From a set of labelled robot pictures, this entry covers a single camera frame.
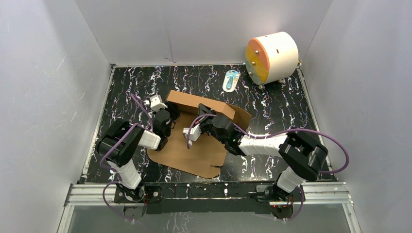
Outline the brown cardboard box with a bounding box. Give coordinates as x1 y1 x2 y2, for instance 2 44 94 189
147 90 252 179

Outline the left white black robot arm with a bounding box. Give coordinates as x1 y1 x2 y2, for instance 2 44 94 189
96 101 180 202

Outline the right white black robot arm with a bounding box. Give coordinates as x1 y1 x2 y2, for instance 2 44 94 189
186 103 328 201

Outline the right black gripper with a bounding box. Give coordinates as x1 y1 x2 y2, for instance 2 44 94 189
193 104 227 145

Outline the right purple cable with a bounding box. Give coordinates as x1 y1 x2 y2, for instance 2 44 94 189
187 114 350 222

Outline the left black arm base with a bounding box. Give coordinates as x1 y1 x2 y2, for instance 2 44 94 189
113 183 162 220

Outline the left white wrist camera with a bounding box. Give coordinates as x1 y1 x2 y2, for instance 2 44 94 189
144 94 167 112

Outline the purple cable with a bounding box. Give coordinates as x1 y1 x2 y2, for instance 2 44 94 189
99 93 155 222
187 114 350 222

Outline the light blue packaged tool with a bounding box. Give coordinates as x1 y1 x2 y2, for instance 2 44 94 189
223 70 240 93

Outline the aluminium frame rail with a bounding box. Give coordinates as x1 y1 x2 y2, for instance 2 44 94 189
58 182 361 233

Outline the white cylindrical drum orange face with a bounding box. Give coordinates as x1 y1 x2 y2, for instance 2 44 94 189
245 32 299 86

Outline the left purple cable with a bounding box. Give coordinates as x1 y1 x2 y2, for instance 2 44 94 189
99 93 155 222

